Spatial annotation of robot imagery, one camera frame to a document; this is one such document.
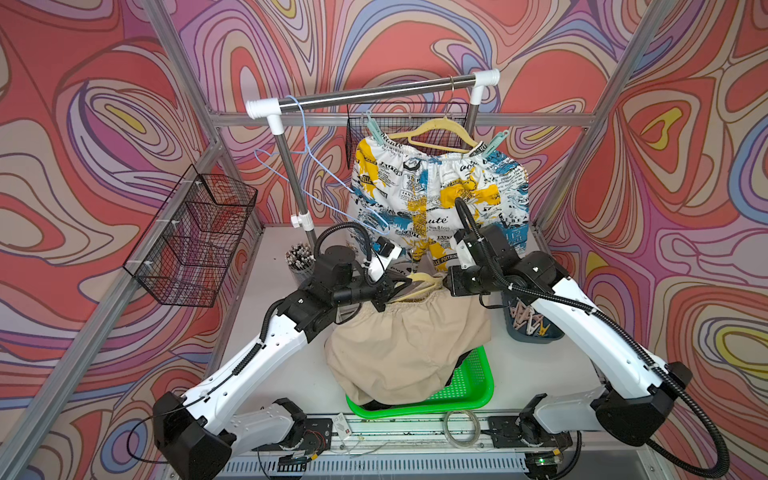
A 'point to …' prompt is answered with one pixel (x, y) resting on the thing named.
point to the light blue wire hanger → (308, 148)
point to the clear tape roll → (459, 444)
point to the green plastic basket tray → (471, 388)
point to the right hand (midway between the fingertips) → (448, 290)
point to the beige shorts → (407, 352)
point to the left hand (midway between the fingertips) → (412, 282)
